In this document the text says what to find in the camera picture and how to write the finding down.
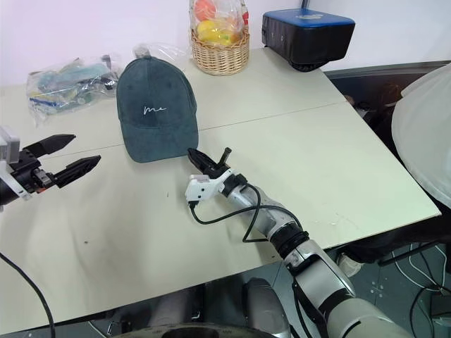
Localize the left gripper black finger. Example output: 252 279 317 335
52 155 102 189
26 133 77 158

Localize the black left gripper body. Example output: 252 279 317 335
10 149 58 194

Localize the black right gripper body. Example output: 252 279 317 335
202 164 232 181

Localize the dark green baseball cap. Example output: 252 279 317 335
116 58 200 163

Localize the clear bag of mixed items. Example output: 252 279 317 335
25 54 121 129

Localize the woven wicker basket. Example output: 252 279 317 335
190 27 252 76

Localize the empty clear plastic bag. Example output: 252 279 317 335
132 42 188 67

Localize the yellow fruit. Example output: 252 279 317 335
196 20 227 45

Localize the clear plastic fruit wrap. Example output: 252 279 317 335
187 0 252 46

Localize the black box with blue lid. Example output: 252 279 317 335
261 8 357 73

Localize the orange fruit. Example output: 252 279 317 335
193 0 218 20

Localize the black side desk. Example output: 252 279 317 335
323 60 451 269

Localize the white shoe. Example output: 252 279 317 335
334 253 364 278

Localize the white translucent cover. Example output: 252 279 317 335
390 63 451 209

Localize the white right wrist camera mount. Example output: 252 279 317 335
185 169 236 209

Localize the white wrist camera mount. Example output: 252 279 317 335
185 169 236 209
0 125 32 202

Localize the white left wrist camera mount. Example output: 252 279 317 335
0 125 32 202

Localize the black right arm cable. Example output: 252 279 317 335
188 182 330 338

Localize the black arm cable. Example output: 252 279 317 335
188 182 330 338
0 251 57 338

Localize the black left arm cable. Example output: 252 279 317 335
0 251 57 338

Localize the white floor cable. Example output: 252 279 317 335
397 244 451 294

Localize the black floor cable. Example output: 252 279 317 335
411 280 451 338

